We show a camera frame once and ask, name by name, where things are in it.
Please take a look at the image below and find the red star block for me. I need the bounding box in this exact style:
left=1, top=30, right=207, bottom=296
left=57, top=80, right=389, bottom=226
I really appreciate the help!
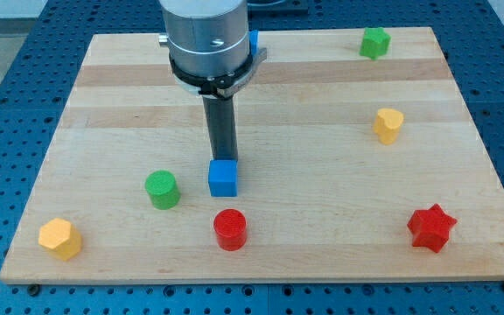
left=407, top=204, right=458, bottom=253

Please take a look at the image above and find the light wooden board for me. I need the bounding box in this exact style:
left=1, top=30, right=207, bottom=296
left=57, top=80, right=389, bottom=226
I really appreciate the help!
left=0, top=27, right=504, bottom=285

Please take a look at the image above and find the red cylinder block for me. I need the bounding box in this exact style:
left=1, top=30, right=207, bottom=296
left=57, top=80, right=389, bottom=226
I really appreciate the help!
left=213, top=208, right=247, bottom=251

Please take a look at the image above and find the blue cube block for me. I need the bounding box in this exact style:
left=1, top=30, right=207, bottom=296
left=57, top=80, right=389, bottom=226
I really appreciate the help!
left=208, top=159, right=238, bottom=197

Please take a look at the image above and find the green cylinder block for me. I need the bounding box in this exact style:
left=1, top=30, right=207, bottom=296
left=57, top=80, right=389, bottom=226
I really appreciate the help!
left=144, top=170, right=181, bottom=210

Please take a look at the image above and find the blue triangle block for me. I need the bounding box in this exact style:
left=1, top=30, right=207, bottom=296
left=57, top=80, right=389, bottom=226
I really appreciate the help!
left=249, top=30, right=259, bottom=55

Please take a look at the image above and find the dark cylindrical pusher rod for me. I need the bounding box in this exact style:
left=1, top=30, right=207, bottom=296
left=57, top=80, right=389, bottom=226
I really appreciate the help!
left=203, top=98, right=238, bottom=160

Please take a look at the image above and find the yellow heart block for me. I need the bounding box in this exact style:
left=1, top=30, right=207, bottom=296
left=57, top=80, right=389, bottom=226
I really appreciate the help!
left=373, top=108, right=404, bottom=145

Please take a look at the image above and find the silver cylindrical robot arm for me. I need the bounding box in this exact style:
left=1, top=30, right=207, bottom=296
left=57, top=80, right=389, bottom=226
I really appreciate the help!
left=159, top=0, right=267, bottom=99

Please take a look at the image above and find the yellow hexagon block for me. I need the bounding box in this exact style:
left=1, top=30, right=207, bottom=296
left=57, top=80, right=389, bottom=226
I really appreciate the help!
left=38, top=218, right=82, bottom=262

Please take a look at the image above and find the green star block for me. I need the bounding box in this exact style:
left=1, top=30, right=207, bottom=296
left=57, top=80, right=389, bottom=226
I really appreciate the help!
left=359, top=27, right=391, bottom=60

